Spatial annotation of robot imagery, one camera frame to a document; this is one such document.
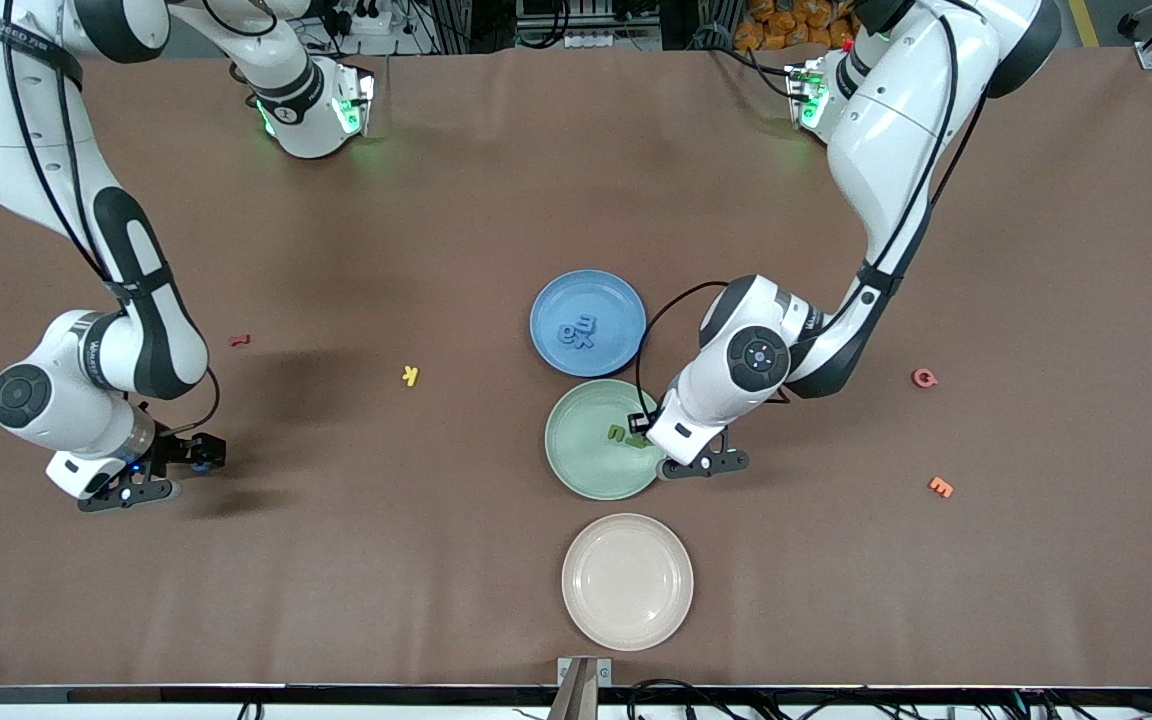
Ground long white power strip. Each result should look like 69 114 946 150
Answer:
564 28 663 51

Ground green round plate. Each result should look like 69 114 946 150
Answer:
544 379 670 501

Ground black table edge rail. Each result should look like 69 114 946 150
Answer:
0 684 1152 707

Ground brown table cover sheet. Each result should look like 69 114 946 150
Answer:
0 45 1152 691

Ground pink round plate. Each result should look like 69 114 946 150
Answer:
561 513 695 652

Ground blue round plate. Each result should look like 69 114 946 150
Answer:
530 269 648 378

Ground bag of orange items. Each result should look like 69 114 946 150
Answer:
733 0 862 53

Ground black cables under table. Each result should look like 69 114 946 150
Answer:
626 679 1152 720

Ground grey metal table bracket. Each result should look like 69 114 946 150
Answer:
548 656 613 720

